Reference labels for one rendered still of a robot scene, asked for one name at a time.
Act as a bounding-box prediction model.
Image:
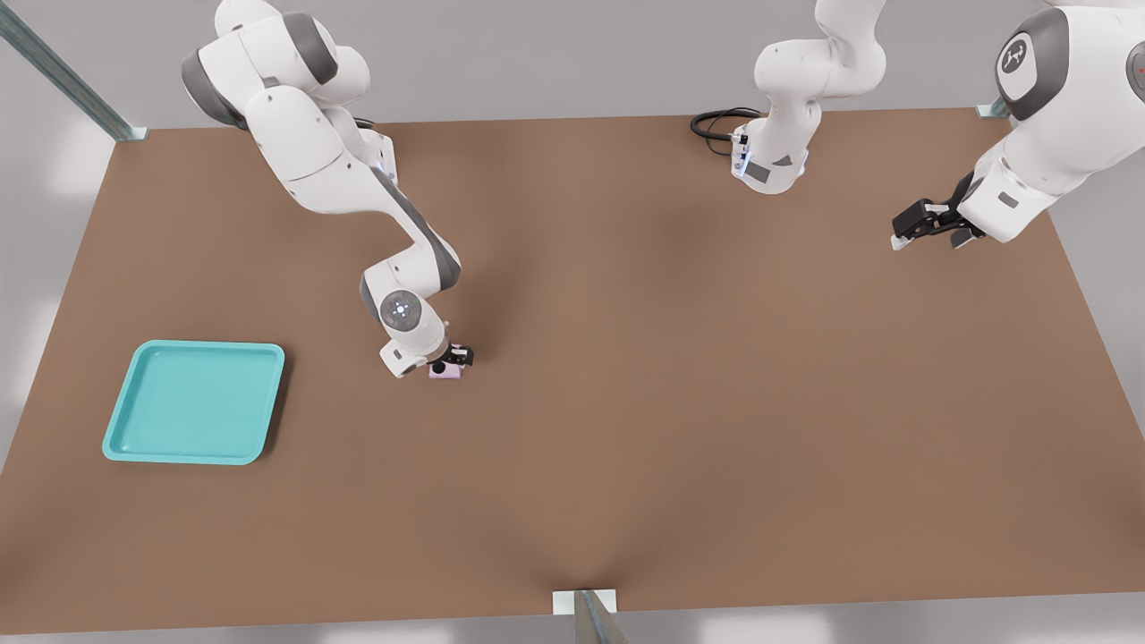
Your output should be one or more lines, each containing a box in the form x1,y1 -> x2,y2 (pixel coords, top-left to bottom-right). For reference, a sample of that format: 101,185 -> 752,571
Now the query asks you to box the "pale blue-green tray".
102,340 -> 286,466

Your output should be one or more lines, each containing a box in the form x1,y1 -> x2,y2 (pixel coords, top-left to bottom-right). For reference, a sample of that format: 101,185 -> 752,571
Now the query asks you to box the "black cable loop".
690,107 -> 763,158

